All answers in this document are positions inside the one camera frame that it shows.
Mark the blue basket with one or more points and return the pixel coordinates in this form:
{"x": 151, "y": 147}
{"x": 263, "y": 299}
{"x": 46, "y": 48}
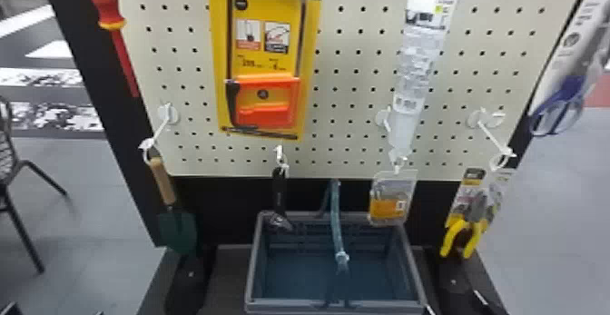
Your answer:
{"x": 333, "y": 271}

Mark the orange saw on yellow card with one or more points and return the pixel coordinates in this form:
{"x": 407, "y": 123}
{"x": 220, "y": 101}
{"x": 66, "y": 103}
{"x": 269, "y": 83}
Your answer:
{"x": 267, "y": 95}

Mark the white pegboard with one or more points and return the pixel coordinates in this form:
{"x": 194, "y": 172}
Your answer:
{"x": 362, "y": 78}

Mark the small yellow card packet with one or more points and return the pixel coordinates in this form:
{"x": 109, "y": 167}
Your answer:
{"x": 391, "y": 200}

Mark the blue scissors on white card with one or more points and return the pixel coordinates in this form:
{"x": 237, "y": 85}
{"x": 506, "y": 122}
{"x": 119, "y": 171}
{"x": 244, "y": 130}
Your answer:
{"x": 569, "y": 83}

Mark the red screwdriver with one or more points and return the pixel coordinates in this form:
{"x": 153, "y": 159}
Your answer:
{"x": 110, "y": 12}

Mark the black chair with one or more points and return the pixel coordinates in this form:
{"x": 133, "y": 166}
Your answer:
{"x": 7, "y": 159}

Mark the clear plastic packet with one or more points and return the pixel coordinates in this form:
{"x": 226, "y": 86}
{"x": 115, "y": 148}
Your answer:
{"x": 414, "y": 59}

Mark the black brush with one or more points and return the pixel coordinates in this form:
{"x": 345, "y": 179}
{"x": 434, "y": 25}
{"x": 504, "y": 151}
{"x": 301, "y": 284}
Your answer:
{"x": 279, "y": 193}

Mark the yellow pliers on card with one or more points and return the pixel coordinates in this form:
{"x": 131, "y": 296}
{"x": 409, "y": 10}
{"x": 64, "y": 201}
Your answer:
{"x": 469, "y": 212}

